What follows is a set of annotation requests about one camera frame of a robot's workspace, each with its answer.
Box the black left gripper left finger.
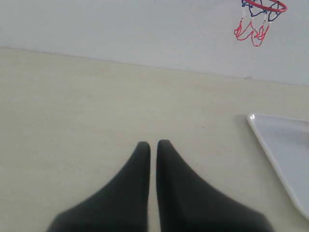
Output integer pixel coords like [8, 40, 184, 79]
[47, 142, 151, 232]

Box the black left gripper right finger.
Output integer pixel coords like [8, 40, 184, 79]
[156, 140, 274, 232]

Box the red mini basketball hoop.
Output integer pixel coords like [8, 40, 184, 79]
[234, 0, 288, 47]

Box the white plastic tray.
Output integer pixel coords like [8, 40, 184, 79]
[247, 113, 309, 219]

